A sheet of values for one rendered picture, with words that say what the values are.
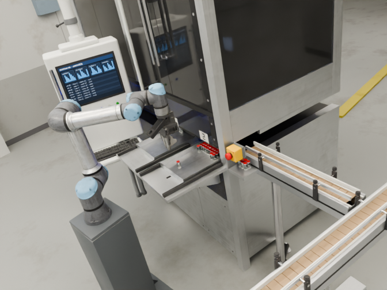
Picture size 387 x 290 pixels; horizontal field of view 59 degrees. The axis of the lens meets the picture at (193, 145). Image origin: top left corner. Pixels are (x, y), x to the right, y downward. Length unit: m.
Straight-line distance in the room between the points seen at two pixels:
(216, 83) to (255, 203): 0.89
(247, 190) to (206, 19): 1.05
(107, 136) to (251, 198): 1.17
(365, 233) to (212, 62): 0.99
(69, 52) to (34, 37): 3.16
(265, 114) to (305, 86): 0.34
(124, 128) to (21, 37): 3.17
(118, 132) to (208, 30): 1.29
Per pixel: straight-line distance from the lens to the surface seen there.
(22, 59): 5.56
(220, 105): 1.78
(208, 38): 1.67
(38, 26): 5.64
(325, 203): 1.68
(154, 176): 2.03
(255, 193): 2.22
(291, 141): 2.28
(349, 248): 1.44
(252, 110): 1.94
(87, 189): 1.88
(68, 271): 3.01
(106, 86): 2.54
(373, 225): 1.55
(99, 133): 2.65
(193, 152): 2.16
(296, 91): 2.18
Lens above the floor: 1.98
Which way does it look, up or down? 29 degrees down
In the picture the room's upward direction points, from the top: 12 degrees counter-clockwise
